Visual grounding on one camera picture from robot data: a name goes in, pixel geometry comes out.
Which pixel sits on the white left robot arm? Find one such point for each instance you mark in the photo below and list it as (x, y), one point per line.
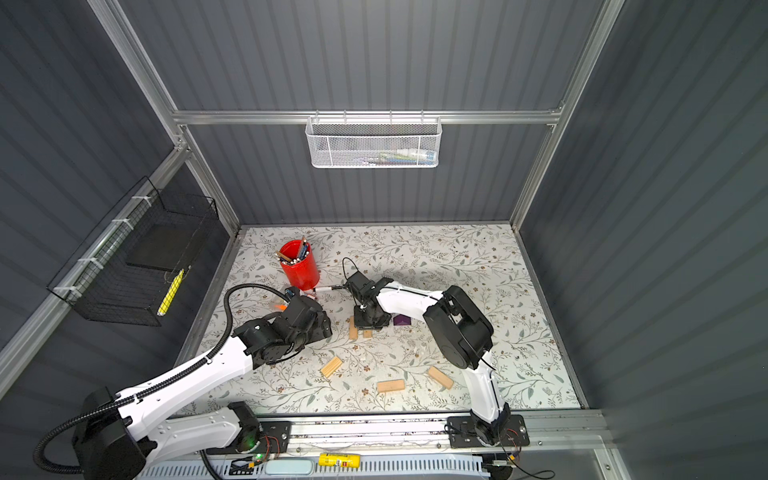
(116, 436)

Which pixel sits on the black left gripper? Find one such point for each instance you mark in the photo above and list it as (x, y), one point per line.
(322, 328)

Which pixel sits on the purple cube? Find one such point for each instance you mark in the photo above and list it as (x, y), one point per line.
(402, 320)

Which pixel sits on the black wire basket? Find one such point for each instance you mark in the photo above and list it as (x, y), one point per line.
(123, 276)

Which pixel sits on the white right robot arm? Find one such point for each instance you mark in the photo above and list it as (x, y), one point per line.
(463, 335)

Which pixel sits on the yellow highlighter in basket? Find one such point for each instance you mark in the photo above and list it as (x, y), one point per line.
(168, 298)

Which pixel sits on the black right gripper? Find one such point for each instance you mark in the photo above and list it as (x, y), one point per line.
(358, 309)

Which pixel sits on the white wire mesh basket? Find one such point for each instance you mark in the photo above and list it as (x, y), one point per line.
(389, 145)

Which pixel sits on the red pen cup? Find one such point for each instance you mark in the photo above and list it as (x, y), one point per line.
(299, 265)

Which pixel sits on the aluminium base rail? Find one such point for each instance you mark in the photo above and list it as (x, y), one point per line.
(443, 432)

